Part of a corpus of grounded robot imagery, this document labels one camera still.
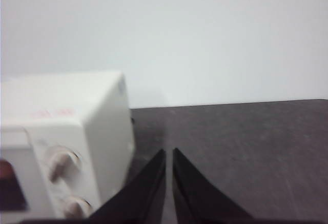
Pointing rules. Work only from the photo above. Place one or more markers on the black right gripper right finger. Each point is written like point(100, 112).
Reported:
point(194, 195)

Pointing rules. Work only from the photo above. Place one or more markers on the taupe temperature knob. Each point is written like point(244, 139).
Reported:
point(60, 165)

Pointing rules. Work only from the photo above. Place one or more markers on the cream white toaster oven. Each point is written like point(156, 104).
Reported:
point(102, 131)

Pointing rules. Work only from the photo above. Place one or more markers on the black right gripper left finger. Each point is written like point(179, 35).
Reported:
point(143, 195)

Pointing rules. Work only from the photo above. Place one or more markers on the taupe timer knob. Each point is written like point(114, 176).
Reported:
point(77, 207)

